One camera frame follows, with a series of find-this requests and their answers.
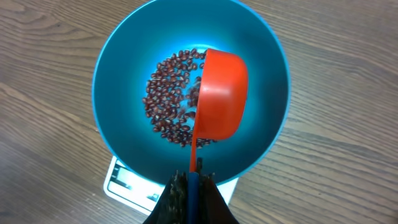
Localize red measuring scoop blue handle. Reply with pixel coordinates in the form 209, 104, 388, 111
187, 49, 248, 224

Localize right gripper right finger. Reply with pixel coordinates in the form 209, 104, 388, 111
197, 157, 239, 224

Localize blue plastic bowl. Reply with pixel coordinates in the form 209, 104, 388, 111
92, 0, 291, 185

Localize white digital kitchen scale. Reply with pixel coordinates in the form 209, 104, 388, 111
103, 155, 239, 216

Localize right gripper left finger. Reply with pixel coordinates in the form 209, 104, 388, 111
143, 171, 188, 224

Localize red beans in bowl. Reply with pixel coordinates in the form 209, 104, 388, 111
142, 48, 207, 147

